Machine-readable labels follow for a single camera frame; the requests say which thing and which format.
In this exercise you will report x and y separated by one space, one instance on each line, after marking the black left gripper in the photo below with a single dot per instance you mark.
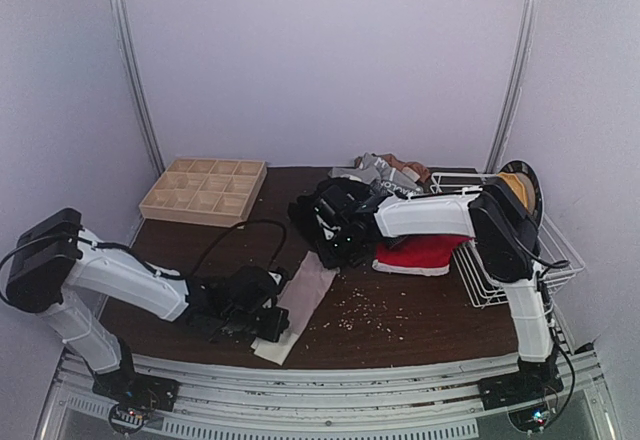
270 324

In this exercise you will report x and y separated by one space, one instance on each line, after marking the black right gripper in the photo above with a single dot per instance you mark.
327 248

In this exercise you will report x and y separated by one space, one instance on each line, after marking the pink and white underwear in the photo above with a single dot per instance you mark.
301 297

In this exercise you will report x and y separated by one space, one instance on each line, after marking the red underwear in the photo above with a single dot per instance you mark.
424 255

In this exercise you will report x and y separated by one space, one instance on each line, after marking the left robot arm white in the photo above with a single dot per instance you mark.
58 256

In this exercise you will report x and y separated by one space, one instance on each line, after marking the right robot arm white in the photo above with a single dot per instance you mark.
400 216

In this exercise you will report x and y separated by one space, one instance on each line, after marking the black underwear white waistband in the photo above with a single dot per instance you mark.
305 218

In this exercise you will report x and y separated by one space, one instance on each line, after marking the grey lettered underwear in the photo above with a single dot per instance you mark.
370 176

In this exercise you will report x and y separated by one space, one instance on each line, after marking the tan beige underwear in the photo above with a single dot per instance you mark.
386 164

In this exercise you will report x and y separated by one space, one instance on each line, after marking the wooden compartment tray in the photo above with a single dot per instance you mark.
205 191

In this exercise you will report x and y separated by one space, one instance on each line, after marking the yellow dotted plate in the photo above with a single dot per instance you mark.
517 182

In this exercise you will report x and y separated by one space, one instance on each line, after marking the dark round plate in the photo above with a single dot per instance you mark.
536 209

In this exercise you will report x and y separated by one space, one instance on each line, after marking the white wire dish rack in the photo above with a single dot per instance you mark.
508 246

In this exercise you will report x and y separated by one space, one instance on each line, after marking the right metal frame post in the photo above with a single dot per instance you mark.
514 85

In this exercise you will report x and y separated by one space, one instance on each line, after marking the metal frame post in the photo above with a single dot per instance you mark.
128 54
514 85

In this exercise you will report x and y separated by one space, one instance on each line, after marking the left metal frame post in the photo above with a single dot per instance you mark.
128 54

